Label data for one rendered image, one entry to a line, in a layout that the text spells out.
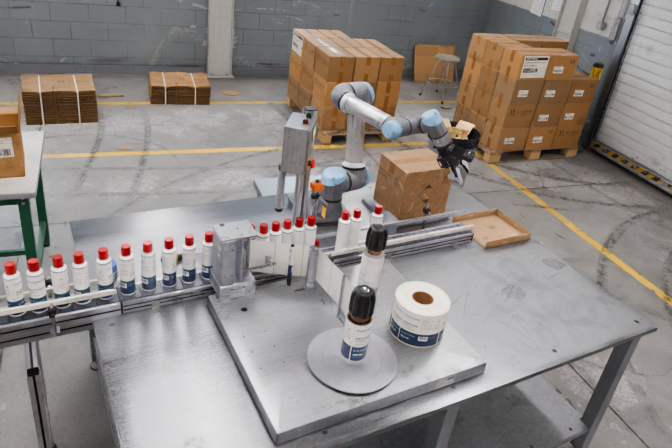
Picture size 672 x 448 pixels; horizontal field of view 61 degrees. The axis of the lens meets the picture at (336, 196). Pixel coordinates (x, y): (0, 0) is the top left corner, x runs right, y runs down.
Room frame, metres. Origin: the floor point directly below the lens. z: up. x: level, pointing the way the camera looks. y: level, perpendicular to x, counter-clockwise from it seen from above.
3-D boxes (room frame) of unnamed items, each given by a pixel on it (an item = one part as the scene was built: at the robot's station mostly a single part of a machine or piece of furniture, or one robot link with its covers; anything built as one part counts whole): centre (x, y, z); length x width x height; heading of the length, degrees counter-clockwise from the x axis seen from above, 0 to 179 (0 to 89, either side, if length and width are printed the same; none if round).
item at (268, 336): (1.63, -0.09, 0.86); 0.80 x 0.67 x 0.05; 122
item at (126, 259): (1.67, 0.71, 0.98); 0.05 x 0.05 x 0.20
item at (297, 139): (2.09, 0.17, 1.38); 0.17 x 0.10 x 0.19; 177
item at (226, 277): (1.78, 0.35, 1.01); 0.14 x 0.13 x 0.26; 122
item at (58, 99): (5.27, 2.81, 0.16); 0.65 x 0.54 x 0.32; 119
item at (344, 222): (2.13, -0.05, 0.98); 0.05 x 0.05 x 0.20
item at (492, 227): (2.60, -0.81, 0.85); 0.30 x 0.26 x 0.04; 122
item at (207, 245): (1.82, 0.45, 0.98); 0.05 x 0.05 x 0.20
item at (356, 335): (1.48, -0.13, 1.04); 0.09 x 0.09 x 0.29
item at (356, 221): (2.16, -0.10, 0.98); 0.05 x 0.05 x 0.20
